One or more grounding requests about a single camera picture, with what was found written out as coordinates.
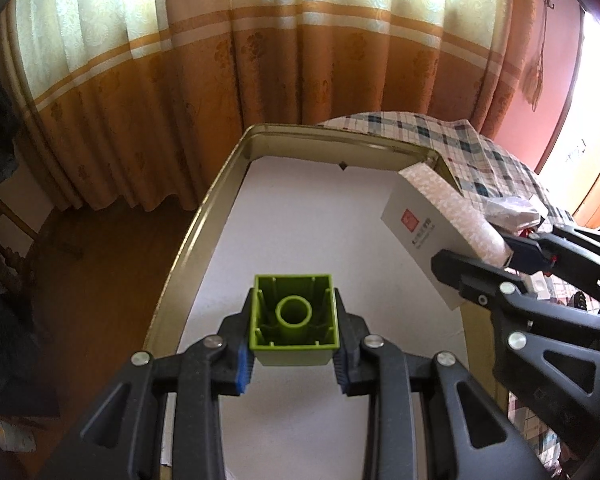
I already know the green soccer toy brick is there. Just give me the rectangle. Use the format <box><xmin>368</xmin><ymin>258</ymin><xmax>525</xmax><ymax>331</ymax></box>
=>
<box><xmin>249</xmin><ymin>274</ymin><xmax>340</xmax><ymax>367</ymax></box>

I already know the white card box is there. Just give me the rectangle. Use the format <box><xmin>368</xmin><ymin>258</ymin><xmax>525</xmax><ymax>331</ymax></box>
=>
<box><xmin>381</xmin><ymin>162</ymin><xmax>512</xmax><ymax>310</ymax></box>

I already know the plaid tablecloth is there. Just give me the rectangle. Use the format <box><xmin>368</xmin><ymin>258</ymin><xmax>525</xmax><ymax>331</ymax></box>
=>
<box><xmin>322</xmin><ymin>112</ymin><xmax>583</xmax><ymax>479</ymax></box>

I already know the orange cream curtain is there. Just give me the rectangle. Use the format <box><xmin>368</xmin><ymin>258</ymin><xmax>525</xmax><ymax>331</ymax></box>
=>
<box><xmin>0</xmin><ymin>0</ymin><xmax>536</xmax><ymax>210</ymax></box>

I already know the hanging wall tassel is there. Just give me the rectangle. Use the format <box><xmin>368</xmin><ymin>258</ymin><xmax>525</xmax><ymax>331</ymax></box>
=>
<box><xmin>522</xmin><ymin>0</ymin><xmax>556</xmax><ymax>112</ymax></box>

